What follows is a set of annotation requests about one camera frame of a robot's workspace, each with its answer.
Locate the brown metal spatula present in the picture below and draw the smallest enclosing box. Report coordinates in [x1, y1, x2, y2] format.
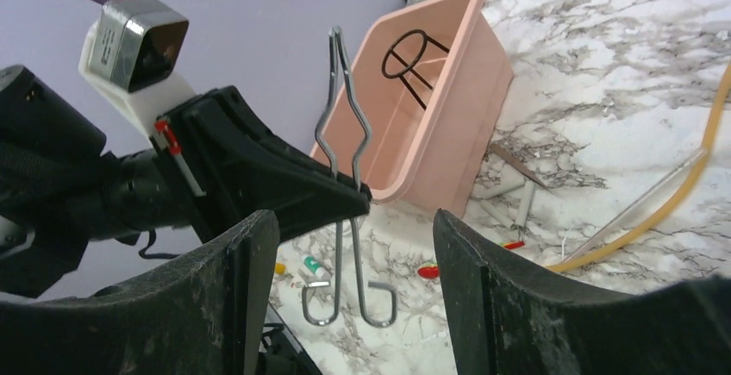
[489, 143, 548, 190]

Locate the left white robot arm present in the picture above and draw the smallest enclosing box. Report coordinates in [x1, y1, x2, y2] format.
[1, 65, 372, 298]

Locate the pink plastic bin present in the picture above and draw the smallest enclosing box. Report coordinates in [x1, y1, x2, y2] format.
[309, 0, 515, 219]

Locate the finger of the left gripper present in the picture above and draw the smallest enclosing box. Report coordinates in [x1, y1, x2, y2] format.
[251, 134, 372, 241]

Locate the small white label card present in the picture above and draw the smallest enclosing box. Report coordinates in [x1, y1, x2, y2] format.
[290, 280, 305, 290]

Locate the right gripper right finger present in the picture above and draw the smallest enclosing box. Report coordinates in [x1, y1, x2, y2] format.
[433, 209, 730, 374]

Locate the yellow rubber tube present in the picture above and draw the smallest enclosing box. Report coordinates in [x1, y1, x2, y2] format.
[545, 65, 730, 272]

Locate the black metal ring stand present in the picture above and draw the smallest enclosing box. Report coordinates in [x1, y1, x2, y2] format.
[380, 28, 450, 110]

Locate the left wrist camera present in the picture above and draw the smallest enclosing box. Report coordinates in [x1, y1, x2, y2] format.
[78, 0, 196, 137]

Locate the white clay triangle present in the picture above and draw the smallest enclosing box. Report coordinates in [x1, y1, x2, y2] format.
[475, 179, 538, 230]

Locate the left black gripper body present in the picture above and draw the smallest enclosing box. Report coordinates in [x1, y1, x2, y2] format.
[158, 85, 274, 243]

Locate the red plastic spoon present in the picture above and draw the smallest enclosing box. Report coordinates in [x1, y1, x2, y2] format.
[416, 240, 527, 280]

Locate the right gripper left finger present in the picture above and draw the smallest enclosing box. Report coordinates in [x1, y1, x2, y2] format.
[1, 210, 279, 374]

